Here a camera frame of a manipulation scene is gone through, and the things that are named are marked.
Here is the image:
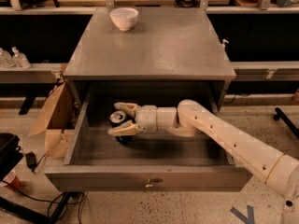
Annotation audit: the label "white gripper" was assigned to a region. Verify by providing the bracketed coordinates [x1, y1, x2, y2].
[107, 102, 157, 136]

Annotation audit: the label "blue pepsi can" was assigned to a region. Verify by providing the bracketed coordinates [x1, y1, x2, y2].
[109, 110, 132, 145]

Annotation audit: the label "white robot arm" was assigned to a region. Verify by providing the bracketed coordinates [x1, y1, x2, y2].
[108, 100, 299, 224]

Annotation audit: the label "open grey top drawer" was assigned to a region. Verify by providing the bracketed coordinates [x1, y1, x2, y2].
[45, 83, 251, 191]

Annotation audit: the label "brass drawer knob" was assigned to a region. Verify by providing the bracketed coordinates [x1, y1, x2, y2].
[145, 179, 154, 189]

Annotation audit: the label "brown cardboard box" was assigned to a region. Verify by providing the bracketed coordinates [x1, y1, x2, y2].
[28, 82, 74, 159]

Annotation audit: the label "white ceramic bowl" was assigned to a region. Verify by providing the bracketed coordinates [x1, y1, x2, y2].
[110, 7, 139, 31]

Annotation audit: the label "black power adapter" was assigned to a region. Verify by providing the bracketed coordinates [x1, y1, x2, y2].
[25, 152, 36, 170]

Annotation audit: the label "small white pump bottle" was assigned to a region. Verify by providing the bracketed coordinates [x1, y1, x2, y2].
[221, 39, 229, 51]

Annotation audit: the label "clear sanitizer bottle right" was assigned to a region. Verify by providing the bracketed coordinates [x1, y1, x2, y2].
[12, 47, 31, 69]

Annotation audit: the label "clear sanitizer bottle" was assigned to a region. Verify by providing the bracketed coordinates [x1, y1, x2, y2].
[12, 47, 31, 69]
[0, 48, 15, 68]

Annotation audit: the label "black bin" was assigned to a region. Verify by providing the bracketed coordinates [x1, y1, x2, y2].
[0, 133, 23, 181]

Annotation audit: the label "red plastic cup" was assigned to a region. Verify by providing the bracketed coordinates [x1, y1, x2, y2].
[0, 170, 21, 190]

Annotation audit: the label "clear sanitizer bottle left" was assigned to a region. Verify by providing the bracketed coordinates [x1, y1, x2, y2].
[0, 48, 15, 68]

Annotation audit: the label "black chair base leg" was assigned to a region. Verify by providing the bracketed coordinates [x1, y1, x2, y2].
[273, 107, 299, 139]

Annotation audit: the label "black floor cables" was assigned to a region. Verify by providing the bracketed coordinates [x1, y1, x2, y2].
[0, 179, 88, 224]

